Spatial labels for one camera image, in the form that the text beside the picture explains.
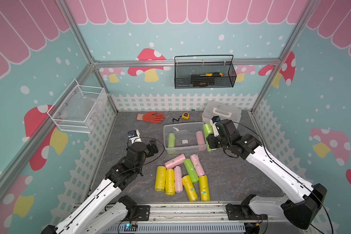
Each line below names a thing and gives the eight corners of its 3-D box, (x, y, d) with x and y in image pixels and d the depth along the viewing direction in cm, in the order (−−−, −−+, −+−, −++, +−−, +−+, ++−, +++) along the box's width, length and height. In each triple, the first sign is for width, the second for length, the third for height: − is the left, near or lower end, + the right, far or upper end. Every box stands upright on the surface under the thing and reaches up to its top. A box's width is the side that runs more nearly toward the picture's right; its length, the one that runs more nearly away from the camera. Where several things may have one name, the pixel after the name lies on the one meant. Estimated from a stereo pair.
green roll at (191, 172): (192, 184, 84) (192, 182, 82) (182, 161, 93) (183, 159, 91) (199, 181, 85) (199, 179, 83) (189, 159, 94) (189, 157, 92)
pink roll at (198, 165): (198, 178, 87) (199, 175, 84) (190, 157, 96) (190, 154, 92) (204, 176, 88) (205, 173, 85) (196, 156, 97) (196, 152, 93)
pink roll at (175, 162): (167, 171, 89) (167, 169, 87) (164, 165, 91) (163, 163, 89) (186, 160, 93) (187, 158, 91) (183, 155, 96) (183, 153, 94)
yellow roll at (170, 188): (164, 195, 82) (164, 193, 79) (166, 170, 91) (165, 168, 88) (175, 195, 82) (174, 193, 79) (175, 170, 91) (175, 168, 88)
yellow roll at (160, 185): (155, 191, 83) (154, 189, 80) (157, 168, 91) (156, 165, 89) (164, 191, 83) (164, 189, 80) (166, 168, 91) (165, 165, 89)
